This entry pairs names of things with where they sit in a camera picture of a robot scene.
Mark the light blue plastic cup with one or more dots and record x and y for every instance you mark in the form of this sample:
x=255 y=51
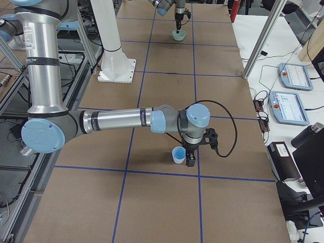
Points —
x=178 y=154

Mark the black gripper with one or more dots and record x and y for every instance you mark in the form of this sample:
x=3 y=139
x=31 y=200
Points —
x=178 y=18
x=191 y=148

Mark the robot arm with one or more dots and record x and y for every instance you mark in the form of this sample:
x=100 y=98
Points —
x=163 y=7
x=51 y=125

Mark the black water bottle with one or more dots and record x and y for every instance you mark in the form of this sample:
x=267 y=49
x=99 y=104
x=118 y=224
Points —
x=306 y=134

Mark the white pedestal column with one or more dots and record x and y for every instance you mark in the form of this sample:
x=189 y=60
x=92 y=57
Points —
x=108 y=30

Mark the white pedestal base plate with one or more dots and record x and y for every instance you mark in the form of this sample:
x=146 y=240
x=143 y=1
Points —
x=117 y=71

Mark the black monitor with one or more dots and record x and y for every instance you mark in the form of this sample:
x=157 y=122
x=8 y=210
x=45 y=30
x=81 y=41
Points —
x=309 y=160

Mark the black box on desk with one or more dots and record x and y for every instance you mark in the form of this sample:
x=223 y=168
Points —
x=282 y=162

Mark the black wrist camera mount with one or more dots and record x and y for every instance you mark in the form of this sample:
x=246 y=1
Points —
x=210 y=137

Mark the upper teach pendant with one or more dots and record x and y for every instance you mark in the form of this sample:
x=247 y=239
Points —
x=295 y=76

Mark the mint green bowl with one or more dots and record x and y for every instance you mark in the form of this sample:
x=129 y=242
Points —
x=178 y=35

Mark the teach pendant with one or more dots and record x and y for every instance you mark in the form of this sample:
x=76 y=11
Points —
x=295 y=76
x=287 y=108

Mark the red fire extinguisher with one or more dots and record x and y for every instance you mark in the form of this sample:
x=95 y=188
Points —
x=234 y=10

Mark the aluminium frame post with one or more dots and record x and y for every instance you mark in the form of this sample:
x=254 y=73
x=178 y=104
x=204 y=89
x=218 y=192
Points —
x=265 y=32

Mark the lower teach pendant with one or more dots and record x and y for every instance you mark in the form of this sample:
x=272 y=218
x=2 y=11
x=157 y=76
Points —
x=287 y=108

